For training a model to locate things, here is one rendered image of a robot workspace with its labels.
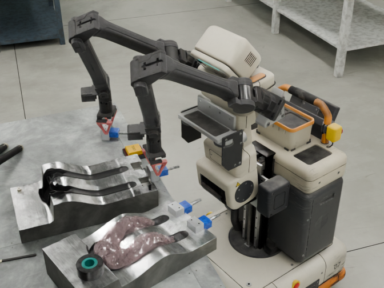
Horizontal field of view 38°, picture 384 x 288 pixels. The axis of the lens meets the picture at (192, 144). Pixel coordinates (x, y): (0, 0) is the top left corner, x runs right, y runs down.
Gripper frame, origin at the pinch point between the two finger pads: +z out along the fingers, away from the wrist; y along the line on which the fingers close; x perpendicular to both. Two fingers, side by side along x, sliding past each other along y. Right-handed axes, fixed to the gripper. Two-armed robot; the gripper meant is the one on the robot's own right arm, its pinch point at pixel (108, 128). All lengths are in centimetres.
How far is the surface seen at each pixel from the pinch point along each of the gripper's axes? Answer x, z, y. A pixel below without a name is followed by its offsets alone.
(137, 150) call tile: 16.0, 0.9, 15.3
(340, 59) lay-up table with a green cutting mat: 141, 70, -240
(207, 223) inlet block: 49, -3, 63
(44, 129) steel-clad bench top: -31.4, 4.9, -4.3
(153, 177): 25.3, 2.2, 31.8
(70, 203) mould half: 2, -8, 63
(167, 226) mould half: 35, -1, 64
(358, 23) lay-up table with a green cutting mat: 164, 62, -305
